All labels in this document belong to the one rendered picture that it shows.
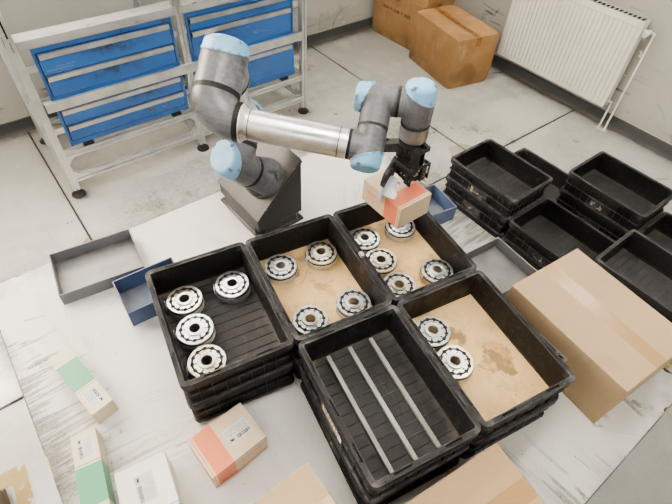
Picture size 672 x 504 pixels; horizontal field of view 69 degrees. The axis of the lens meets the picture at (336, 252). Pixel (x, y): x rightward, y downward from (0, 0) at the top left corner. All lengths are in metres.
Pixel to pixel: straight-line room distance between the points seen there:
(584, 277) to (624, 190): 1.22
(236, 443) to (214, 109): 0.82
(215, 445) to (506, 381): 0.78
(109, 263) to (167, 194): 1.37
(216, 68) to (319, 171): 0.98
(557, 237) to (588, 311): 1.03
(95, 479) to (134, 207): 2.00
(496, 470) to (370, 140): 0.83
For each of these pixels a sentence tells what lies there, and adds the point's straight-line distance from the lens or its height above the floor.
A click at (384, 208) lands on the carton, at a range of 1.40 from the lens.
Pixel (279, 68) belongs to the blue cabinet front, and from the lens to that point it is 3.54.
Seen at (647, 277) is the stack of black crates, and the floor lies 0.49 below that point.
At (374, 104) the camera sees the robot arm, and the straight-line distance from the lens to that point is 1.21.
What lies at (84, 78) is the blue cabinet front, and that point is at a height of 0.68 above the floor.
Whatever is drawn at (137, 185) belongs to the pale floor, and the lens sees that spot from 3.30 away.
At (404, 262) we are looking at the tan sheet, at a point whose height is 0.83.
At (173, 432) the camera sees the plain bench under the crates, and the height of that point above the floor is 0.70.
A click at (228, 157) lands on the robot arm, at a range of 1.60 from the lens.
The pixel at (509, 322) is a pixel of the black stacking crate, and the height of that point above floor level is 0.88.
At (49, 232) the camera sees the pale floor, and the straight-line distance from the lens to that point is 3.17.
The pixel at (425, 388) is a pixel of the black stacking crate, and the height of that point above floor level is 0.83.
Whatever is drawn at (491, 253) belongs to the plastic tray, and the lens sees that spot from 1.89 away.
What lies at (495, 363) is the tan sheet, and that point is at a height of 0.83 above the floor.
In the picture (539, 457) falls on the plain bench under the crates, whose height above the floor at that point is 0.70.
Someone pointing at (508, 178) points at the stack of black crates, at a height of 0.49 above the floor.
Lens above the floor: 2.02
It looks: 48 degrees down
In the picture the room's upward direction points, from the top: 4 degrees clockwise
